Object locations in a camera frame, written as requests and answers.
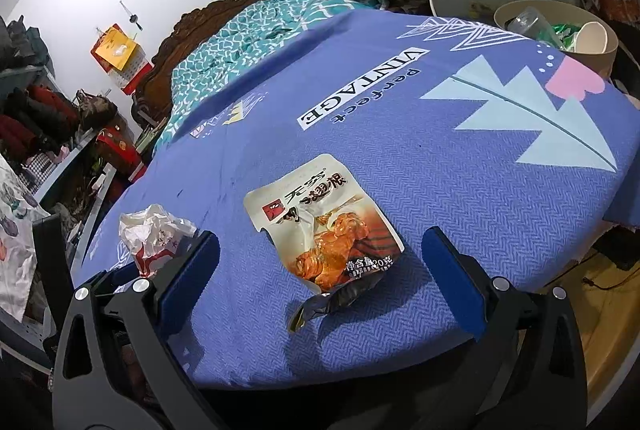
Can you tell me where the white plastic bag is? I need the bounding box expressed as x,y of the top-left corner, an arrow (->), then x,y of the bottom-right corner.
118,203 -> 198,278

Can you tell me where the chicken snack pouch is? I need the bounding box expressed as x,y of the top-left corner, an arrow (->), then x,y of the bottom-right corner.
244,153 -> 405,332

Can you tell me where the beige round trash bin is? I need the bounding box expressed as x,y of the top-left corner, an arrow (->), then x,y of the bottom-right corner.
494,0 -> 620,78

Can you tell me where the metal clothes shelf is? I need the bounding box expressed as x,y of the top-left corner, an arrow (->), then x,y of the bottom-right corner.
0,16 -> 151,361

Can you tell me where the carved wooden headboard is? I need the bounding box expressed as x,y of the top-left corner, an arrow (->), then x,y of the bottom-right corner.
131,0 -> 261,130

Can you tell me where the blue patterned bed sheet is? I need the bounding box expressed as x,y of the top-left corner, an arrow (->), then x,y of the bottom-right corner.
78,9 -> 639,389

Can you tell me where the teal patterned quilt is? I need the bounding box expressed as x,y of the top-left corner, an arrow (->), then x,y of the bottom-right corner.
153,0 -> 375,153

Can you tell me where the white paper cup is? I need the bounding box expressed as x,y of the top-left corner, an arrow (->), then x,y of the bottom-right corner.
573,21 -> 608,55

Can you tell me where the clear plastic bottle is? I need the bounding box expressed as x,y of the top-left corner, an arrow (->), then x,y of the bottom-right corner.
506,6 -> 563,49

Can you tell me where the black power cable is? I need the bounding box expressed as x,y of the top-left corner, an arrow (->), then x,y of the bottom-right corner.
579,249 -> 640,293

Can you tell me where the red yellow wall calendar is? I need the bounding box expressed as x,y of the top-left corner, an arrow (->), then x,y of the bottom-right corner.
90,23 -> 153,95

